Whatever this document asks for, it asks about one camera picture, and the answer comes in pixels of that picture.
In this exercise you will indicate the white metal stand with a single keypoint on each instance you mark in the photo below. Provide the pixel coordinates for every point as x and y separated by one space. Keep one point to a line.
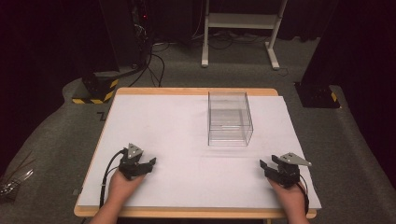
239 21

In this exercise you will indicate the black yellow striped stand base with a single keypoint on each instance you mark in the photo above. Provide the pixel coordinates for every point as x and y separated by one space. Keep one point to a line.
99 85

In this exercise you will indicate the white table mat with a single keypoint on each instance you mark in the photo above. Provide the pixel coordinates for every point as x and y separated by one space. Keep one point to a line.
186 146

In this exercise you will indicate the person's left hand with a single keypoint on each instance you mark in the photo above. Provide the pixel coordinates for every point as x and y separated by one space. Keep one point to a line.
123 188

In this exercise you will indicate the shiny metal tripod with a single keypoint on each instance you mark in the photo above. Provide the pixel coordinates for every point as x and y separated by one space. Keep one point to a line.
14 183

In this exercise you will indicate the person's right hand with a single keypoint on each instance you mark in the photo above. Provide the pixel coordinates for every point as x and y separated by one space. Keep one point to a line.
289 197

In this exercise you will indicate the black equipment tower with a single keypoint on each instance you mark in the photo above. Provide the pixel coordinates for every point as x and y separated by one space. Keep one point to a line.
130 31

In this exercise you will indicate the dark curtain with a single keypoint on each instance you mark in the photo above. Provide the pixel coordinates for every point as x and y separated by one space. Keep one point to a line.
46 46
358 43

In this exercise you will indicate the clear plastic box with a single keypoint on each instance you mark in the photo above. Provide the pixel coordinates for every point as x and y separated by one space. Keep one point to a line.
230 119

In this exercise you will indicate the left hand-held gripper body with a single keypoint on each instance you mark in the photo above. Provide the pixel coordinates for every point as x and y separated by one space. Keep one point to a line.
130 163

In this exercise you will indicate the wooden table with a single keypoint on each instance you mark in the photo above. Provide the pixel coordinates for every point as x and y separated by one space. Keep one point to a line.
186 91

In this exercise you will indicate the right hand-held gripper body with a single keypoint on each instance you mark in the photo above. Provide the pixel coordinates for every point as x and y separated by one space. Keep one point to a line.
288 171

